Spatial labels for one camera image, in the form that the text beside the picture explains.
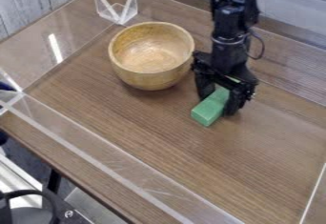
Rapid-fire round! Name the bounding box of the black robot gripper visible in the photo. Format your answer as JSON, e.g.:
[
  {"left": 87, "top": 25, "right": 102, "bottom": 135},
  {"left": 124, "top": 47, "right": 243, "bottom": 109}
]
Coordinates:
[{"left": 191, "top": 37, "right": 258, "bottom": 116}]

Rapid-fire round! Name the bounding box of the green rectangular block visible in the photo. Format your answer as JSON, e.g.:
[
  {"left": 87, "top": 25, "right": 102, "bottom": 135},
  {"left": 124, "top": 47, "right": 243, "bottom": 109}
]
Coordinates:
[{"left": 190, "top": 85, "right": 231, "bottom": 128}]

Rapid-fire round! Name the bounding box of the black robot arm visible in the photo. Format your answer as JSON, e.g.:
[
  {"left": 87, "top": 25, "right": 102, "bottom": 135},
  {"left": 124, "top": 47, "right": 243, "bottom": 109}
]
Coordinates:
[{"left": 191, "top": 0, "right": 265, "bottom": 115}]

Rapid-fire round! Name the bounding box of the brown wooden bowl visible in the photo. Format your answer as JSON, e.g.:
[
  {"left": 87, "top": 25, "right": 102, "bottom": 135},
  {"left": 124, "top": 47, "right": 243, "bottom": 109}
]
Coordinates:
[{"left": 108, "top": 22, "right": 195, "bottom": 91}]

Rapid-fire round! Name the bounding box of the clear acrylic table barrier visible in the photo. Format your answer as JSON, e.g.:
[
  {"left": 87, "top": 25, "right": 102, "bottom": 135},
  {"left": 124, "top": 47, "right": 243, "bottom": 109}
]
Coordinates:
[{"left": 0, "top": 0, "right": 326, "bottom": 224}]

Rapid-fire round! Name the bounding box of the black table leg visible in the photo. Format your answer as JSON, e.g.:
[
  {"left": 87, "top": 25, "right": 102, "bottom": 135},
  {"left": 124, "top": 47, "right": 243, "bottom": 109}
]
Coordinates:
[{"left": 47, "top": 170, "right": 62, "bottom": 193}]

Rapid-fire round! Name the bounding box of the clear acrylic corner bracket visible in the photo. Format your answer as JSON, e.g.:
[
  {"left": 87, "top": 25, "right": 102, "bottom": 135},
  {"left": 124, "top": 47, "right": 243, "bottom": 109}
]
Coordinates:
[{"left": 95, "top": 0, "right": 138, "bottom": 25}]

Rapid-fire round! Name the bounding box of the black cable loop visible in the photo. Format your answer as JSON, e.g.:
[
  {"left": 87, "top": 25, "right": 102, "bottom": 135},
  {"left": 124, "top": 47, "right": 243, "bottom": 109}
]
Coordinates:
[{"left": 0, "top": 189, "right": 60, "bottom": 224}]

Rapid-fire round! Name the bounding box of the grey metal base plate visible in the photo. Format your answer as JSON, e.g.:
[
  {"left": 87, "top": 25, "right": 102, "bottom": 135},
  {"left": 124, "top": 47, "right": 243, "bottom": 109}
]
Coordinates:
[{"left": 41, "top": 191, "right": 96, "bottom": 224}]

